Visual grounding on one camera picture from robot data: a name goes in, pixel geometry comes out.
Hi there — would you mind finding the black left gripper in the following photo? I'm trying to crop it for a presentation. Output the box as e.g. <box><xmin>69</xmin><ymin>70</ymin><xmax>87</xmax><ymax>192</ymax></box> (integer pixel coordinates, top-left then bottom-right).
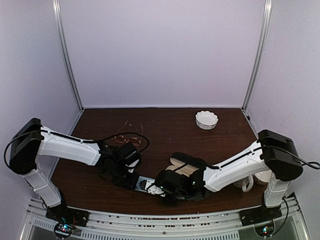
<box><xmin>110</xmin><ymin>161</ymin><xmax>140</xmax><ymax>190</ymax></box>

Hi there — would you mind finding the light blue cloth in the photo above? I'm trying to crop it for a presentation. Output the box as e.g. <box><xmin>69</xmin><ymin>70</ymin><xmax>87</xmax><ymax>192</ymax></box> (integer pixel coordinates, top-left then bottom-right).
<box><xmin>134</xmin><ymin>176</ymin><xmax>155</xmax><ymax>192</ymax></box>

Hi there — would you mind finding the black woven glasses case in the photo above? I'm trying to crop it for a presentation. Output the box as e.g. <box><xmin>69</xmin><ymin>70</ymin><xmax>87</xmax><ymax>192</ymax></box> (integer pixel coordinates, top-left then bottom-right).
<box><xmin>166</xmin><ymin>164</ymin><xmax>198</xmax><ymax>177</ymax></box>

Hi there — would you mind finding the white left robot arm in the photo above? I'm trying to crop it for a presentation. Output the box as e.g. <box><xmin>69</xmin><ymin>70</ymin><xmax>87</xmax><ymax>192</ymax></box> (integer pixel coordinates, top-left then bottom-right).
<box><xmin>7</xmin><ymin>118</ymin><xmax>142</xmax><ymax>222</ymax></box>

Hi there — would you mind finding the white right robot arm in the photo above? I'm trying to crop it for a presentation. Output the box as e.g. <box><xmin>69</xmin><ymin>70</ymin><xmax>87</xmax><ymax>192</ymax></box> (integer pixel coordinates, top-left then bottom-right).
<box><xmin>146</xmin><ymin>129</ymin><xmax>303</xmax><ymax>221</ymax></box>

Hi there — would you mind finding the white patterned mug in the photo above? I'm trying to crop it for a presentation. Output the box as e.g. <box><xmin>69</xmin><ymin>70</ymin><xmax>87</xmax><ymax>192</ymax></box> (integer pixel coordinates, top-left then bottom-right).
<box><xmin>233</xmin><ymin>175</ymin><xmax>254</xmax><ymax>193</ymax></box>

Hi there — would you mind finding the white scalloped ceramic dish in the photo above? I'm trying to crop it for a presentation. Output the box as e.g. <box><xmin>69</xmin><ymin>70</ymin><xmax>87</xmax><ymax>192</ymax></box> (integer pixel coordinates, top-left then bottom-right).
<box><xmin>195</xmin><ymin>110</ymin><xmax>219</xmax><ymax>131</ymax></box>

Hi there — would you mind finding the white cream bowl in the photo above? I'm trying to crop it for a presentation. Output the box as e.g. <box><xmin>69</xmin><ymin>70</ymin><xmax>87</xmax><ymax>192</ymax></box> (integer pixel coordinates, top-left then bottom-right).
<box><xmin>253</xmin><ymin>170</ymin><xmax>272</xmax><ymax>186</ymax></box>

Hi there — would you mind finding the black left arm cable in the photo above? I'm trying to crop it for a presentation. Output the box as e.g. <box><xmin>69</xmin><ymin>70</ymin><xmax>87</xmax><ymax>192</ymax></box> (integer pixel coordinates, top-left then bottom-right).
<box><xmin>3</xmin><ymin>131</ymin><xmax>150</xmax><ymax>173</ymax></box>

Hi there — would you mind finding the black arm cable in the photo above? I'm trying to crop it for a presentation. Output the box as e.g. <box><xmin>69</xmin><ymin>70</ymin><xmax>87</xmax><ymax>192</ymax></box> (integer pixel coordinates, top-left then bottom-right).
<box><xmin>3</xmin><ymin>131</ymin><xmax>150</xmax><ymax>173</ymax></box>
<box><xmin>174</xmin><ymin>147</ymin><xmax>320</xmax><ymax>176</ymax></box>

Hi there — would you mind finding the aluminium front frame rail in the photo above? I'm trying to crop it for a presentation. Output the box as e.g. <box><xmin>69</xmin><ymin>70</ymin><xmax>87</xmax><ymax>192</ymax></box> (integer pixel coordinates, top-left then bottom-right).
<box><xmin>19</xmin><ymin>199</ymin><xmax>308</xmax><ymax>240</ymax></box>

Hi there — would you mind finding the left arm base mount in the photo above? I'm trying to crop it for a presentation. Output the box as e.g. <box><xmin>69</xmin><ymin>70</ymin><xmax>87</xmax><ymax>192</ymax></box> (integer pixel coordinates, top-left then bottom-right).
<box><xmin>42</xmin><ymin>197</ymin><xmax>90</xmax><ymax>240</ymax></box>

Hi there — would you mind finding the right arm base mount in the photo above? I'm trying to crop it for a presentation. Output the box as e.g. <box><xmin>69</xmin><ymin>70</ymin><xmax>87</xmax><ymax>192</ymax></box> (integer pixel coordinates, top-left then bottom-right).
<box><xmin>239</xmin><ymin>197</ymin><xmax>289</xmax><ymax>239</ymax></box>

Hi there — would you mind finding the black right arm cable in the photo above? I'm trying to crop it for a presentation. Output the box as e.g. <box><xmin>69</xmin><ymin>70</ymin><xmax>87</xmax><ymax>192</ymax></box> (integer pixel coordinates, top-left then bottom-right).
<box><xmin>174</xmin><ymin>147</ymin><xmax>320</xmax><ymax>176</ymax></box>

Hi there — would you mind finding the aluminium right corner post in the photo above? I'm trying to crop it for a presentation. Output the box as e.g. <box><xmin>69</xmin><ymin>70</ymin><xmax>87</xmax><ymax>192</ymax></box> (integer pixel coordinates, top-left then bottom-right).
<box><xmin>241</xmin><ymin>0</ymin><xmax>273</xmax><ymax>112</ymax></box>

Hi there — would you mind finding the aluminium corner post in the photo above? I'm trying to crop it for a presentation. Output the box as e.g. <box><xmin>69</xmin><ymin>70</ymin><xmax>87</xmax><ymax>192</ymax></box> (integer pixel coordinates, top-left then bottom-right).
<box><xmin>241</xmin><ymin>0</ymin><xmax>273</xmax><ymax>112</ymax></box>
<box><xmin>52</xmin><ymin>0</ymin><xmax>84</xmax><ymax>112</ymax></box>

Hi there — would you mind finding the aluminium left corner post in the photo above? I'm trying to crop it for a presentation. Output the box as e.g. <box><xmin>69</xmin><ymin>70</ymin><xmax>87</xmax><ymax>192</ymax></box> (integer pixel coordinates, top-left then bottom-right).
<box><xmin>52</xmin><ymin>0</ymin><xmax>84</xmax><ymax>112</ymax></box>

